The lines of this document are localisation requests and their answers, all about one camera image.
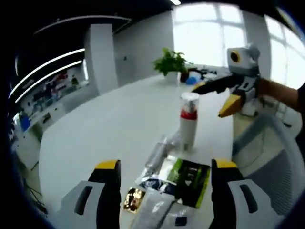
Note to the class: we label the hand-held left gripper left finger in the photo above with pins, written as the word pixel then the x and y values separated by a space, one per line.
pixel 104 190

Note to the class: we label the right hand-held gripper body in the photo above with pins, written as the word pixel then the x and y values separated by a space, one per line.
pixel 245 64

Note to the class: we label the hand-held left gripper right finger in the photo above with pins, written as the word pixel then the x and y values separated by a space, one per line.
pixel 224 190

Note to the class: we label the gold skincare sachet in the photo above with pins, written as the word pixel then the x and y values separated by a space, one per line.
pixel 134 200

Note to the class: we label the green black skincare sachet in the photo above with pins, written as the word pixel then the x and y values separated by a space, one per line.
pixel 190 181

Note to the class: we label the red-collared skincare pump bottle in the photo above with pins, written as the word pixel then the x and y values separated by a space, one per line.
pixel 188 128

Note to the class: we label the clear skincare sample packet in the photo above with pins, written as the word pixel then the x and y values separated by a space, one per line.
pixel 155 210

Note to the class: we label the small white skincare bottle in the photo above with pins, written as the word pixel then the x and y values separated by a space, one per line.
pixel 157 155

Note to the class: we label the blue storage box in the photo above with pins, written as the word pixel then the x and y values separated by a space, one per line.
pixel 25 122

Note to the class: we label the dark tabletop clutter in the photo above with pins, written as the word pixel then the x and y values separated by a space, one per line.
pixel 202 71

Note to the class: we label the small blue toy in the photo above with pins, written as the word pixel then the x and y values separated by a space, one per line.
pixel 191 80

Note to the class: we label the dark red pot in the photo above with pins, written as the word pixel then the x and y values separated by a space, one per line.
pixel 184 76

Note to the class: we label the bright window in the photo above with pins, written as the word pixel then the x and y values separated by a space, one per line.
pixel 205 35

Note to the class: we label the potted green plant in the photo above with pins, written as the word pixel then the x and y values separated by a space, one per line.
pixel 170 62

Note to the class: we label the white mesh office chair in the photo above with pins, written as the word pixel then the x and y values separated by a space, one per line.
pixel 274 162

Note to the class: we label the background display shelves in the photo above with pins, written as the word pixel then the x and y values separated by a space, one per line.
pixel 54 88

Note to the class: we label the ceiling light strip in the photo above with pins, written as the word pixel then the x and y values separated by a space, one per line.
pixel 50 77
pixel 47 65

